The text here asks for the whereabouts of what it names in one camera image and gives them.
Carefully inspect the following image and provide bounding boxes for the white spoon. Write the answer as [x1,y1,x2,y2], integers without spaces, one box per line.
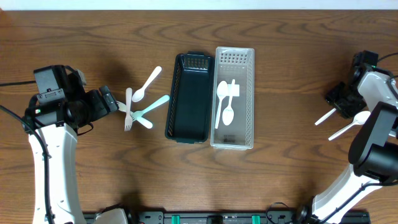
[315,108,336,126]
[132,66,162,103]
[328,111,371,141]

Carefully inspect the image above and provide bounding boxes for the white plastic fork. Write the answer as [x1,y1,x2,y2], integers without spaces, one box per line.
[124,87,132,131]

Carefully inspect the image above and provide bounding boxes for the mint green plastic fork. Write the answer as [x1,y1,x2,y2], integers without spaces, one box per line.
[131,95,170,121]

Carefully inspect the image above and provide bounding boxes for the white plastic fork underneath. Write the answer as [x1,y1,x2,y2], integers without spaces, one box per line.
[116,101,153,129]

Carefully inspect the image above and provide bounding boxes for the white spoon bowl down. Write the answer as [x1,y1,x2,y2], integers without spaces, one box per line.
[222,90,234,126]

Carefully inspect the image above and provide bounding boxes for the white spoon bowl up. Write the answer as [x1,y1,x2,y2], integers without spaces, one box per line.
[215,81,228,129]

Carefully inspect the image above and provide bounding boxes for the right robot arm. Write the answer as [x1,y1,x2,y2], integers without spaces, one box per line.
[297,64,397,223]

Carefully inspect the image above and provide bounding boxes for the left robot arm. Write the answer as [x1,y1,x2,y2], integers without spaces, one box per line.
[24,85,118,223]

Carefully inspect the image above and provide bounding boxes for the black plastic basket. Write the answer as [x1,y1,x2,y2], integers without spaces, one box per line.
[165,51,215,144]

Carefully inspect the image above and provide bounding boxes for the clear plastic basket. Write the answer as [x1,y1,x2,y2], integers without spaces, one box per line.
[210,47,255,151]

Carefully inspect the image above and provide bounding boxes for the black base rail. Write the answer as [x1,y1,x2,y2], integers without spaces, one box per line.
[83,210,371,224]

